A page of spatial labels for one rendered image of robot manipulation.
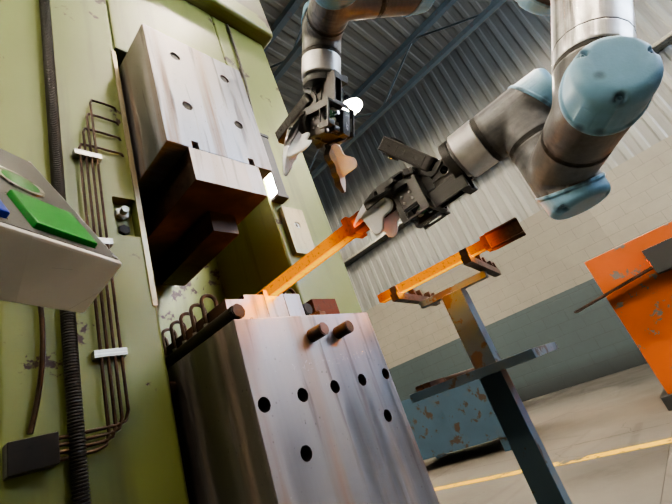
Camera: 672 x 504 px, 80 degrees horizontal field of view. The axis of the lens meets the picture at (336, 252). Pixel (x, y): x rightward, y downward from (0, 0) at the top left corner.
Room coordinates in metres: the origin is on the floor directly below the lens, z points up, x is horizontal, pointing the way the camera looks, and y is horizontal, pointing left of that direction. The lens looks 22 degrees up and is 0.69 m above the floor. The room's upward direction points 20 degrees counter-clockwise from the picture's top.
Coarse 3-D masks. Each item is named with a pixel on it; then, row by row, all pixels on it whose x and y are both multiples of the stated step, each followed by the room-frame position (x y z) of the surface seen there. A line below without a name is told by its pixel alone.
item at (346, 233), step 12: (348, 228) 0.65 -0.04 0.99; (360, 228) 0.65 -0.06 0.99; (324, 240) 0.69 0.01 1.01; (336, 240) 0.68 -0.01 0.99; (348, 240) 0.69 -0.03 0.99; (312, 252) 0.72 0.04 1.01; (324, 252) 0.70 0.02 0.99; (300, 264) 0.74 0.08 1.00; (312, 264) 0.73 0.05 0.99; (288, 276) 0.76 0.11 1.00; (300, 276) 0.77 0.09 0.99; (264, 288) 0.81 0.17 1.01; (276, 288) 0.79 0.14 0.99
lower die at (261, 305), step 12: (228, 300) 0.73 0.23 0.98; (240, 300) 0.75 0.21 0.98; (252, 300) 0.77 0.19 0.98; (264, 300) 0.80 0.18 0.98; (276, 300) 0.82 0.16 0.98; (288, 300) 0.85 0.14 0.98; (300, 300) 0.88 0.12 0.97; (216, 312) 0.74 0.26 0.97; (252, 312) 0.77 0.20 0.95; (264, 312) 0.79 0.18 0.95; (276, 312) 0.81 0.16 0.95; (288, 312) 0.84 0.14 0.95; (300, 312) 0.87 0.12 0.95; (180, 336) 0.83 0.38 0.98; (168, 348) 0.87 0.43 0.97
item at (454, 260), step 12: (504, 228) 0.92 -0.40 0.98; (516, 228) 0.91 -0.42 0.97; (480, 240) 0.95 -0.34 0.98; (492, 240) 0.94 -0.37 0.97; (504, 240) 0.93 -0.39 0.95; (480, 252) 0.97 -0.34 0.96; (444, 264) 1.00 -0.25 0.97; (456, 264) 1.00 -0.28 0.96; (420, 276) 1.03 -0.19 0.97; (432, 276) 1.03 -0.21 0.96; (408, 288) 1.06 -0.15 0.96; (384, 300) 1.09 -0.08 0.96
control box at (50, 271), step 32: (0, 160) 0.39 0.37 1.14; (0, 192) 0.33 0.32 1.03; (32, 192) 0.38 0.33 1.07; (0, 224) 0.30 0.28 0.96; (0, 256) 0.32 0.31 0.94; (32, 256) 0.34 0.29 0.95; (64, 256) 0.37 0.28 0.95; (96, 256) 0.40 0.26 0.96; (0, 288) 0.34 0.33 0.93; (32, 288) 0.37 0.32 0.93; (64, 288) 0.40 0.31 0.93; (96, 288) 0.43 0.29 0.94
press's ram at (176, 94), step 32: (160, 32) 0.72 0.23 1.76; (128, 64) 0.74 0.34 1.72; (160, 64) 0.70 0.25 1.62; (192, 64) 0.78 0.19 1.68; (224, 64) 0.88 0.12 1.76; (128, 96) 0.76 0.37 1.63; (160, 96) 0.69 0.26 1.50; (192, 96) 0.76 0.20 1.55; (224, 96) 0.84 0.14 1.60; (160, 128) 0.69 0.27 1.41; (192, 128) 0.74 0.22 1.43; (224, 128) 0.82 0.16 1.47; (256, 128) 0.91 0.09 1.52; (160, 160) 0.73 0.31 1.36; (256, 160) 0.88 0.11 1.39
